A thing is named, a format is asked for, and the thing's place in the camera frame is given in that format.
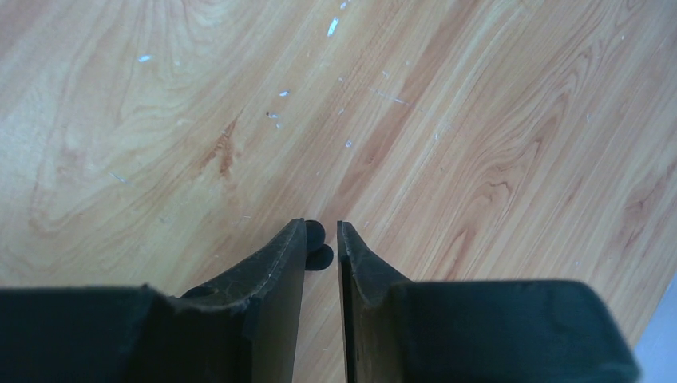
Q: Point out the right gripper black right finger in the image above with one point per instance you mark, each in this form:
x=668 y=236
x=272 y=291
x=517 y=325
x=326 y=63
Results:
x=399 y=330

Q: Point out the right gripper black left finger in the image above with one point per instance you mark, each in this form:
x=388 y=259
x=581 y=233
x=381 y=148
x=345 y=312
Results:
x=240 y=326

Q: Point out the black earbud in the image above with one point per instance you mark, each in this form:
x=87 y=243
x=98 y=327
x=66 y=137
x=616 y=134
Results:
x=319 y=255

